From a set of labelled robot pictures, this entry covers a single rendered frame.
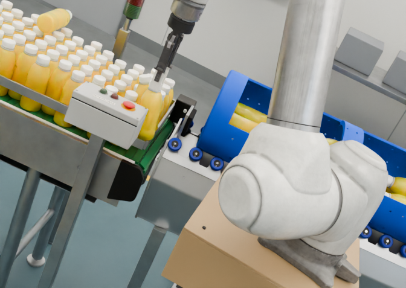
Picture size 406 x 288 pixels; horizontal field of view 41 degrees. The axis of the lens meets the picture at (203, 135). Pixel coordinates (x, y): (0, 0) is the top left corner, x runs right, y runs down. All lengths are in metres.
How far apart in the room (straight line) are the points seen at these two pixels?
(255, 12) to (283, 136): 4.19
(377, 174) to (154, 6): 4.43
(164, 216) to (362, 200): 0.95
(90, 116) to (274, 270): 0.70
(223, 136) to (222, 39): 3.58
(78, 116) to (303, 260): 0.75
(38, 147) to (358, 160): 1.05
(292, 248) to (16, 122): 0.99
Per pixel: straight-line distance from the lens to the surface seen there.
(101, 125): 1.56
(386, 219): 1.82
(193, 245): 1.12
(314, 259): 1.20
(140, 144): 1.69
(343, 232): 1.15
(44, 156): 1.81
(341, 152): 1.13
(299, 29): 1.00
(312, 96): 1.00
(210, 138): 1.71
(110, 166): 1.73
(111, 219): 2.99
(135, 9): 2.15
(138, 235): 2.96
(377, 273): 1.92
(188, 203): 1.83
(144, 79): 1.71
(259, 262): 1.14
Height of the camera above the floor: 1.74
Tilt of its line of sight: 24 degrees down
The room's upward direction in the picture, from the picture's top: 24 degrees clockwise
